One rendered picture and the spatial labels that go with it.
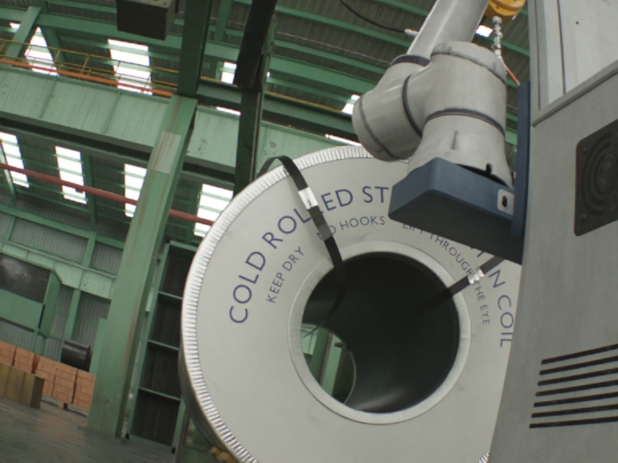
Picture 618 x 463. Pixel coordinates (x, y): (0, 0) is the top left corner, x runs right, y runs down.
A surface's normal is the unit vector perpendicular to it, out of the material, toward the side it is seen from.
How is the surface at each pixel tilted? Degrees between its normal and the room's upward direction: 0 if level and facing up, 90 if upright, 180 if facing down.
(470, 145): 68
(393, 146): 161
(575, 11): 90
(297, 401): 90
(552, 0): 90
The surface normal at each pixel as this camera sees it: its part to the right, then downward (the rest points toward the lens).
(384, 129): -0.70, 0.40
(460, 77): -0.33, -0.38
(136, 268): 0.19, -0.30
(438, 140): -0.54, -0.70
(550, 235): -0.92, -0.29
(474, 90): -0.03, -0.35
